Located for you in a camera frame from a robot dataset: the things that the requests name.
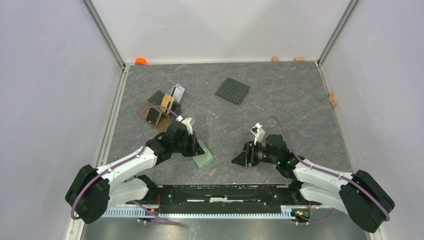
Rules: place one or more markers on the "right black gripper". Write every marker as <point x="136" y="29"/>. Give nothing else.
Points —
<point x="248" y="154"/>

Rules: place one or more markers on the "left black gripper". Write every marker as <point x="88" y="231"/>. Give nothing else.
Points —
<point x="195" y="149"/>

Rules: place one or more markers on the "green card holder wallet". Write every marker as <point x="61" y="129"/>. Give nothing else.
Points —
<point x="204" y="159"/>

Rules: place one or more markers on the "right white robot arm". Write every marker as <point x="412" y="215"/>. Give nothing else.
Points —
<point x="358" y="194"/>

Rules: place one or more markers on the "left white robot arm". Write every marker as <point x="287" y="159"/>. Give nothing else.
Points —
<point x="96" y="189"/>

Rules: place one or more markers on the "gold credit card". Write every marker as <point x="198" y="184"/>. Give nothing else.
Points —
<point x="167" y="104"/>

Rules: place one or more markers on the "dark grey lego baseplate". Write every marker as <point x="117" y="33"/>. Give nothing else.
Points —
<point x="232" y="91"/>

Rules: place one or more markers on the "orange round cap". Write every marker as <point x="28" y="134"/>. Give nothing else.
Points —
<point x="140" y="61"/>

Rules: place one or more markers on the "curved wooden block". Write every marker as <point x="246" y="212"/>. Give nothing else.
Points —
<point x="332" y="99"/>

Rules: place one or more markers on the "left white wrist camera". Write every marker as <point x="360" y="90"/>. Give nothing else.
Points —
<point x="188" y="122"/>

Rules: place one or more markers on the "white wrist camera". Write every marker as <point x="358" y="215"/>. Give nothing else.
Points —
<point x="188" y="122"/>
<point x="258" y="132"/>

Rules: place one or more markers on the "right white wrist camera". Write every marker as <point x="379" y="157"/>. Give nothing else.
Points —
<point x="258" y="132"/>

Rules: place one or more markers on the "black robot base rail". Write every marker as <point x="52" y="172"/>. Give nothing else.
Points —
<point x="223" y="198"/>

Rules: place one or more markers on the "white slotted cable duct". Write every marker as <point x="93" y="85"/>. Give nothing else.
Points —
<point x="139" y="213"/>

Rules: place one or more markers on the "left aluminium frame post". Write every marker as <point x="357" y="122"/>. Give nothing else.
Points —
<point x="98" y="22"/>

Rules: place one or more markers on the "aluminium frame post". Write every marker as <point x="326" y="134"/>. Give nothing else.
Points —
<point x="98" y="22"/>
<point x="349" y="10"/>

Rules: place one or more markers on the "right aluminium frame post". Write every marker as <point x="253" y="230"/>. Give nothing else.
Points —
<point x="349" y="10"/>

